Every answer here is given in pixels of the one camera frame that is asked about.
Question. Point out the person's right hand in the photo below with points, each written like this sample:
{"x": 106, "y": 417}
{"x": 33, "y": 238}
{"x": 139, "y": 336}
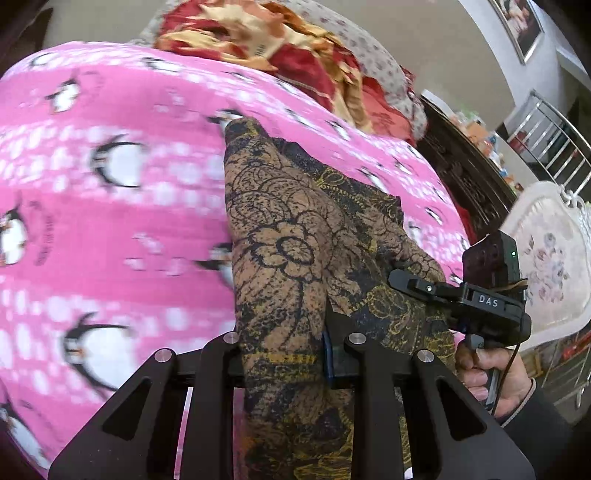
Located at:
{"x": 515, "y": 383}

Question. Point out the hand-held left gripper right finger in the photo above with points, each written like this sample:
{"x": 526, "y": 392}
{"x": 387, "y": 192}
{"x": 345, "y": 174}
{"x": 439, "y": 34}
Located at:
{"x": 328, "y": 360}

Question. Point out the dark carved wooden headboard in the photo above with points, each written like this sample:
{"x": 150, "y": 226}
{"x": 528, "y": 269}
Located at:
{"x": 471, "y": 194}

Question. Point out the pink penguin print blanket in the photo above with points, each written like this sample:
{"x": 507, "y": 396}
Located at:
{"x": 138, "y": 230}

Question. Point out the group of colourful small containers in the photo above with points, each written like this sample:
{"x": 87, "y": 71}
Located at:
{"x": 485, "y": 138}

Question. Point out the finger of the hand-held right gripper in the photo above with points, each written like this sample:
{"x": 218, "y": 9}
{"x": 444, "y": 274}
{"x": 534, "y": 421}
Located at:
{"x": 418, "y": 287}

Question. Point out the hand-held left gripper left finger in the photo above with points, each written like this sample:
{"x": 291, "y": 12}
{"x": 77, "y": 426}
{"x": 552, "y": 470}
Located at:
{"x": 217, "y": 369}

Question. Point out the metal railing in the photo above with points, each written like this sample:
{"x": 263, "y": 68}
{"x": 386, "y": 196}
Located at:
{"x": 554, "y": 138}

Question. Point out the red and gold quilt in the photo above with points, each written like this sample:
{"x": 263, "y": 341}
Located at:
{"x": 304, "y": 60}

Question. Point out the white floral cushion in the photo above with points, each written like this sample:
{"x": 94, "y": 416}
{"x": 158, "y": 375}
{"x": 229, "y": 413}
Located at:
{"x": 545, "y": 263}

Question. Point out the person's right forearm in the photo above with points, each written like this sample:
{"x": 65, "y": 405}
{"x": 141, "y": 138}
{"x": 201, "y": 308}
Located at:
{"x": 545, "y": 438}

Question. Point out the framed wall picture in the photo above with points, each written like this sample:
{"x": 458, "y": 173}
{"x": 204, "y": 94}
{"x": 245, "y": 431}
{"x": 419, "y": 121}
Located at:
{"x": 519, "y": 25}

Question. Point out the brown floral lace garment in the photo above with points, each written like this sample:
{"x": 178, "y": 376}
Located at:
{"x": 277, "y": 254}

